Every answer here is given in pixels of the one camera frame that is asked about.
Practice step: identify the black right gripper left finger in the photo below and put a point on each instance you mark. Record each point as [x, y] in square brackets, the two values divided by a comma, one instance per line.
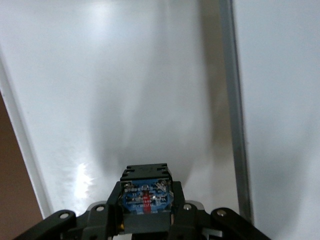
[100, 222]

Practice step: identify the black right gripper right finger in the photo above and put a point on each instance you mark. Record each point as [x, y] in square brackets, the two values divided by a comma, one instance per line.
[187, 222]

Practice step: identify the white drawer cabinet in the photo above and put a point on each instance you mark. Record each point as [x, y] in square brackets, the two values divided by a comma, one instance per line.
[287, 100]

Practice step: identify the yellow push button switch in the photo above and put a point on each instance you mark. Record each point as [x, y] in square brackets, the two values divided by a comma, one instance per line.
[145, 197]

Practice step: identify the cream drawer with white lip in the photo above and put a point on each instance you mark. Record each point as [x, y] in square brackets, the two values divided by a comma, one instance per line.
[100, 75]

